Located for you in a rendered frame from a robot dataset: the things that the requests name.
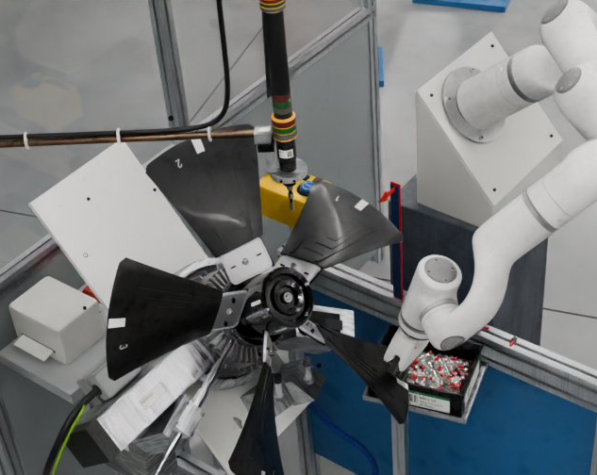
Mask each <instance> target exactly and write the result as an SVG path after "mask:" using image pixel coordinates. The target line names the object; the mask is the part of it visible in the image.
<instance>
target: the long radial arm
mask: <svg viewBox="0 0 597 475"><path fill-rule="evenodd" d="M220 356H221V355H220V354H219V353H218V351H217V350H215V349H214V347H213V345H212V344H210V341H209V340H208V338H207V337H206V336H204V337H201V338H199V339H196V340H194V341H193V342H190V343H188V344H186V345H183V346H181V347H179V348H177V349H175V350H173V351H170V352H167V353H165V354H163V355H161V356H160V357H158V358H156V359H154V360H152V361H150V362H148V363H146V364H144V365H143V366H141V374H140V375H138V376H137V377H136V378H134V379H133V380H132V381H131V382H130V383H129V384H128V385H126V386H125V387H124V388H123V389H122V390H121V391H120V392H119V393H117V394H116V395H115V396H114V397H113V398H111V399H108V400H107V401H105V402H104V403H103V404H100V405H97V406H93V408H92V409H91V410H90V411H89V412H88V413H87V414H85V415H84V416H83V417H82V418H81V419H80V420H79V421H78V422H77V423H76V425H79V424H82V423H86V422H89V421H93V420H96V419H97V420H98V421H99V422H100V424H101V425H102V426H103V428H104V429H105V430H106V432H107V433H108V435H109V436H110V437H111V439H112V440H113V441H114V443H115V444H116V445H117V447H118V448H119V449H120V450H121V451H122V450H123V449H124V448H125V447H126V446H127V445H128V444H129V443H130V442H131V441H132V440H134V439H135V438H136V437H137V436H138V435H139V434H140V433H141V432H142V431H143V430H144V429H145V428H146V427H148V426H149V425H150V424H151V423H152V422H153V421H154V420H155V419H156V418H157V417H158V416H159V415H160V414H162V413H163V412H164V411H165V410H166V409H167V408H168V407H169V406H170V405H171V404H172V403H173V402H174V401H176V400H177V399H178V398H179V396H180V395H182V394H183V393H184V392H185V391H186V390H187V389H188V388H189V387H191V386H192V385H193V384H194V383H195V382H196V381H197V380H198V379H199V378H200V377H201V376H202V375H203V374H205V373H206V372H207V371H208V370H209V369H210V368H211V367H212V366H213V365H214V364H215V363H216V362H217V361H218V360H219V358H220ZM76 425H75V426H76Z"/></svg>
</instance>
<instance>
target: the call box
mask: <svg viewBox="0 0 597 475"><path fill-rule="evenodd" d="M304 182H306V181H304V180H301V181H299V182H296V184H295V185H294V186H293V190H292V192H293V196H294V197H293V198H292V199H293V208H294V209H293V210H292V211H291V210H290V198H289V196H288V193H289V191H288V190H287V187H286V186H284V185H283V184H281V183H277V182H275V181H274V180H273V179H272V178H271V176H270V173H269V172H268V173H267V174H266V175H264V176H263V177H262V178H261V179H260V180H259V184H260V197H261V210H262V215H263V216H265V217H268V218H270V219H272V220H275V221H279V222H281V223H284V224H286V225H288V226H290V227H293V228H294V226H295V223H296V222H297V220H298V218H299V216H300V213H301V211H302V209H303V207H304V204H305V202H306V200H307V196H308V194H305V193H302V192H301V190H300V186H301V184H303V183H304Z"/></svg>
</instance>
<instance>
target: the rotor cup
mask: <svg viewBox="0 0 597 475"><path fill-rule="evenodd" d="M245 288H248V289H249V290H248V297H247V300H246V302H245V305H244V307H243V310H242V313H241V316H240V321H239V323H238V325H237V326H236V327H234V328H229V329H228V330H229V332H230V333H231V334H232V336H233V337H235V338H236V339H237V340H238V341H239V342H241V343H243V344H245V345H248V346H252V347H261V345H262V330H265V331H267V332H268V334H269V336H270V338H271V340H272V342H275V341H276V340H277V339H278V338H280V336H281V335H282V334H283V333H284V332H287V331H289V330H292V329H295V328H298V327H300V326H302V325H303V324H304V323H306V322H307V320H308V319H309V318H310V316H311V314H312V311H313V307H314V296H313V292H312V288H311V286H310V284H309V282H308V280H307V278H306V277H305V276H304V275H303V274H302V273H301V272H299V271H298V270H295V269H293V268H289V267H278V268H275V269H272V270H269V271H267V272H265V273H261V274H260V273H259V274H257V275H255V276H253V277H251V278H249V279H247V280H245V281H243V282H241V283H239V284H237V285H234V284H232V283H231V282H230V283H229V284H228V286H227V287H226V289H225V290H224V291H230V290H238V289H245ZM285 292H289V293H290V294H291V295H292V301H291V302H290V303H286V302H285V301H284V299H283V295H284V293H285ZM258 300H260V304H257V305H255V306H252V305H251V303H253V302H256V301H258ZM283 328H284V329H287V330H284V331H281V332H278V333H277V332H275V331H277V330H280V329H283Z"/></svg>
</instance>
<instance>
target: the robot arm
mask: <svg viewBox="0 0 597 475"><path fill-rule="evenodd" d="M539 33H540V37H541V40H542V42H543V44H544V45H539V44H535V45H531V46H528V47H526V48H524V49H522V50H521V51H519V52H517V53H515V54H513V55H512V56H510V57H507V58H505V59H503V60H502V61H500V62H498V63H496V64H494V65H492V66H491V67H489V68H487V69H486V70H484V71H483V72H482V71H480V70H478V69H476V68H474V67H470V66H462V67H459V68H456V69H455V70H453V71H451V72H450V73H449V74H448V75H447V76H446V78H445V80H444V82H443V85H442V90H441V99H442V105H443V108H444V112H445V114H446V116H447V119H448V120H449V122H450V124H451V125H452V127H453V128H454V129H455V131H457V133H458V134H459V135H461V136H462V137H463V138H464V139H467V140H469V141H471V142H474V143H487V142H490V141H493V140H494V139H497V138H498V137H499V135H500V134H501V133H502V131H503V129H504V126H505V123H506V117H508V116H510V115H512V114H514V113H516V112H518V111H520V110H522V109H524V108H526V107H528V106H531V105H533V104H535V103H537V102H539V101H541V100H543V99H545V98H547V97H549V96H552V95H553V96H554V99H555V102H556V105H557V107H558V109H559V110H560V111H561V113H562V114H563V115H564V116H565V118H566V119H567V120H568V121H569V122H570V123H571V124H572V125H573V127H574V128H575V129H576V130H577V131H578V132H579V133H580V134H581V135H582V136H583V137H584V138H585V139H586V140H587V142H585V143H583V144H581V145H579V146H577V147H575V148H574V149H573V150H571V151H570V152H569V153H568V155H567V156H566V157H565V158H564V159H563V160H562V161H561V162H560V163H559V164H558V165H557V166H556V167H554V168H553V169H552V170H551V171H549V172H548V173H547V174H545V175H544V176H543V177H541V178H540V180H539V181H537V182H536V183H535V184H533V185H532V186H531V187H530V188H528V189H527V190H526V191H524V192H523V193H522V194H520V195H519V196H518V197H517V198H515V199H514V200H513V201H512V202H510V203H509V204H508V205H506V206H505V207H504V208H503V209H501V210H500V211H499V212H498V213H496V214H495V215H494V216H493V217H491V218H490V219H489V220H487V221H486V222H485V223H483V224H482V225H481V226H480V227H479V228H478V229H477V230H476V231H475V233H474V234H473V256H474V277H473V284H472V287H471V289H470V291H469V293H468V295H467V297H466V299H465V300H464V301H463V302H462V304H461V305H460V306H458V302H457V297H456V294H457V290H458V288H459V285H460V283H461V280H462V274H461V270H460V268H459V266H458V265H457V264H456V263H455V262H454V261H453V260H451V259H450V258H448V257H445V256H442V255H437V254H433V255H429V256H426V257H424V258H423V259H422V260H421V261H420V262H419V264H418V267H417V269H416V271H415V273H414V276H413V279H412V281H411V284H410V286H409V289H408V291H407V294H406V297H405V300H404V302H403V305H402V308H401V310H400V313H399V316H398V320H399V324H400V327H399V328H398V330H397V332H396V333H395V335H394V337H393V339H392V340H391V342H390V345H389V347H388V349H387V351H386V353H385V355H384V360H385V361H386V362H389V361H390V360H391V359H392V358H393V361H392V363H391V365H390V368H389V370H388V371H389V372H390V373H391V374H392V375H393V376H394V377H395V378H397V379H399V380H400V381H403V380H404V379H405V378H406V376H407V374H408V372H409V369H410V367H411V363H412V362H413V361H414V360H415V358H416V357H417V356H418V355H419V354H420V353H421V352H422V351H423V349H424V348H425V347H426V346H427V344H428V342H429V341H430V343H431V344H432V345H433V347H434V348H436V349H438V350H440V351H448V350H451V349H453V348H455V347H457V346H459V345H461V344H462V343H463V342H465V341H466V340H468V339H469V338H470V337H472V336H473V335H475V334H476V333H477V332H478V331H480V330H481V329H482V328H483V327H484V326H485V325H487V324H488V323H489V322H490V321H491V320H492V318H493V317H494V316H495V314H496V313H497V311H498V310H499V308H500V306H501V304H502V302H503V299H504V297H505V294H506V287H507V281H508V276H509V272H510V269H511V266H512V265H513V263H514V262H515V261H516V260H517V259H519V258H520V257H521V256H523V255H524V254H526V253H527V252H528V251H530V250H531V249H533V248H534V247H535V246H537V245H538V244H540V243H541V242H542V241H543V240H544V239H546V238H547V237H549V236H550V235H551V234H553V233H554V232H555V231H557V230H558V229H559V228H561V227H562V226H563V225H565V224H566V223H567V222H569V221H570V220H572V219H573V218H574V217H576V216H577V215H578V214H580V213H581V212H582V211H584V210H585V209H586V208H588V207H589V206H590V205H592V204H593V203H594V202H596V201H597V14H596V12H595V11H594V10H593V9H592V8H591V7H589V6H588V5H587V4H585V3H584V2H582V1H580V0H562V1H558V2H557V3H556V4H554V5H553V6H551V7H550V8H548V10H547V11H546V13H545V14H544V16H543V17H542V20H541V23H540V27H539Z"/></svg>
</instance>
